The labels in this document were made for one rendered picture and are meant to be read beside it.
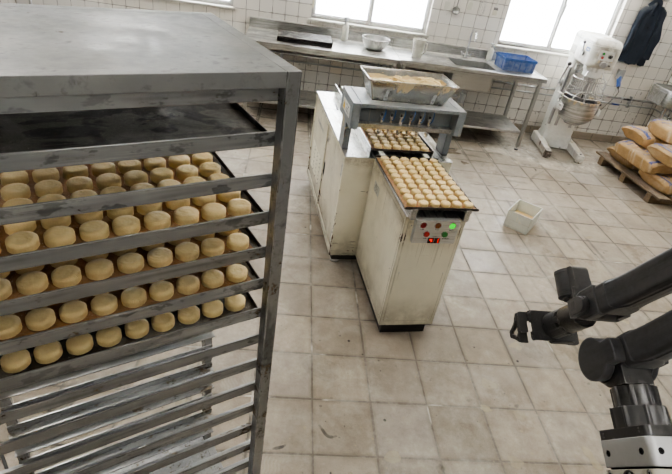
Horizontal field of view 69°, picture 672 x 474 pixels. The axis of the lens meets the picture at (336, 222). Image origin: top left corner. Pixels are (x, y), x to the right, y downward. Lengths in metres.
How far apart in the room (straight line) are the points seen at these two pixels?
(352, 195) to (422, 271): 0.75
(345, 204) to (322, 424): 1.38
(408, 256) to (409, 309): 0.39
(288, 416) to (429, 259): 1.08
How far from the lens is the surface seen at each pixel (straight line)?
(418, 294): 2.84
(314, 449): 2.46
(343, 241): 3.35
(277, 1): 6.17
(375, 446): 2.52
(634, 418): 0.97
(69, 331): 1.07
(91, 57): 0.89
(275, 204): 1.00
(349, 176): 3.09
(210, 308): 1.20
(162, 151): 0.89
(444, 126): 3.22
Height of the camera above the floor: 2.05
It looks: 31 degrees down
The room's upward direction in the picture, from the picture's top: 9 degrees clockwise
